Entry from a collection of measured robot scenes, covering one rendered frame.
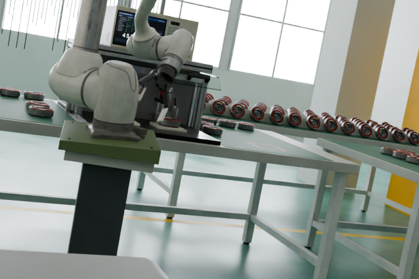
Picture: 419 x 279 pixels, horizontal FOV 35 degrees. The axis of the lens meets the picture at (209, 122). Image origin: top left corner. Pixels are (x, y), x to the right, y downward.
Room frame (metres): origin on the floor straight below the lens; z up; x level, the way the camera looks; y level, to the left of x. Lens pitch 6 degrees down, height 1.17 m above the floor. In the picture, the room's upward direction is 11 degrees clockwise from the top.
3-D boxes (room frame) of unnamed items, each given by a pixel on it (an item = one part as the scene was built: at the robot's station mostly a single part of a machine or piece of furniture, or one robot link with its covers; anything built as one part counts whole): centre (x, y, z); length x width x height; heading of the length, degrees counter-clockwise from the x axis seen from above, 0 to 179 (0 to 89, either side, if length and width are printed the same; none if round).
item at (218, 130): (3.60, -0.02, 0.77); 0.11 x 0.11 x 0.04
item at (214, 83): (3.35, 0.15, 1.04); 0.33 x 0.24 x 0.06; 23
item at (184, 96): (3.50, 0.41, 0.92); 0.66 x 0.01 x 0.30; 113
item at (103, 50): (3.56, 0.43, 1.09); 0.68 x 0.44 x 0.05; 113
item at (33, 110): (3.06, 0.77, 0.77); 0.11 x 0.11 x 0.04
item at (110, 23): (3.57, 0.42, 1.22); 0.44 x 0.39 x 0.20; 113
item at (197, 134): (3.28, 0.31, 0.76); 0.64 x 0.47 x 0.02; 113
